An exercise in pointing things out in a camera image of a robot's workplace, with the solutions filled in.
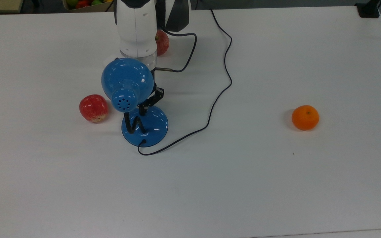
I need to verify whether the black table clamp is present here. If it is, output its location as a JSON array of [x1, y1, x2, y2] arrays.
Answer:
[[355, 0, 381, 19]]

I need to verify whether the red apple with yellow patch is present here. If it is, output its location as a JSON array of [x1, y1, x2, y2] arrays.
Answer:
[[79, 94, 108, 123]]

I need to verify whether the blue desk lamp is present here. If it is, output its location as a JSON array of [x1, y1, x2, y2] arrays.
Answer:
[[101, 58, 169, 147]]

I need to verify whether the cardboard fruit box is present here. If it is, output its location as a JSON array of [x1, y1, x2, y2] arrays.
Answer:
[[62, 0, 115, 13]]

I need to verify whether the orange mandarin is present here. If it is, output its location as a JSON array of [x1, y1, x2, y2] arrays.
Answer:
[[291, 105, 320, 131]]

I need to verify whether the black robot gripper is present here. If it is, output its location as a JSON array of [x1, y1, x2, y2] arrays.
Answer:
[[138, 69, 165, 116]]

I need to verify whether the black lamp power cable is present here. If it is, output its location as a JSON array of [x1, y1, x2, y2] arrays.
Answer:
[[137, 9, 233, 156]]

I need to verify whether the red apple with stem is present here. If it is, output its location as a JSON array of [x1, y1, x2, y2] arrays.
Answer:
[[156, 30, 170, 57]]

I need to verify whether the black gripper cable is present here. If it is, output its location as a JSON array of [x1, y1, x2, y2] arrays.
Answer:
[[154, 28, 198, 73]]

